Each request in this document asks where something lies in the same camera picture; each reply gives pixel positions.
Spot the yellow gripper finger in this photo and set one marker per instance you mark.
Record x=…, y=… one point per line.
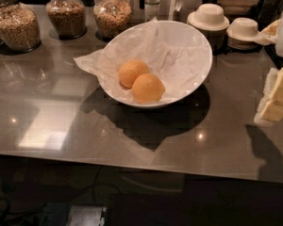
x=270, y=107

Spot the orange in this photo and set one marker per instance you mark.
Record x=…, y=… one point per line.
x=130, y=71
x=147, y=88

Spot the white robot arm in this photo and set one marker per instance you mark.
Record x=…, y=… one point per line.
x=272, y=34

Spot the white ceramic bowl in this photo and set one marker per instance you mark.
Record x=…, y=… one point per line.
x=185, y=76

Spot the right stack paper bowls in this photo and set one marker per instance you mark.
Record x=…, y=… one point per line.
x=241, y=34

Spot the stack paper bowls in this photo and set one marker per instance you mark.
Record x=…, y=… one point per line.
x=210, y=20
x=241, y=34

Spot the left stack paper bowls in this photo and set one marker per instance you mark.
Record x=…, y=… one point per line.
x=210, y=20

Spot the white paper liner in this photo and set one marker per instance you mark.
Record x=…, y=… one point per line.
x=166, y=54

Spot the small clear glass bottle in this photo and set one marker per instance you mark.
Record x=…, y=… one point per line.
x=151, y=9

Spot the right cereal glass jar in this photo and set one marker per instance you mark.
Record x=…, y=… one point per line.
x=112, y=17

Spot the grey box under table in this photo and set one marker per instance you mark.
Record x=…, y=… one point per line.
x=86, y=215

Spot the middle grain glass jar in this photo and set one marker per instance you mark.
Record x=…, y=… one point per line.
x=68, y=17

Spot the large left grain jar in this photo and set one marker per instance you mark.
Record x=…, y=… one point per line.
x=19, y=27

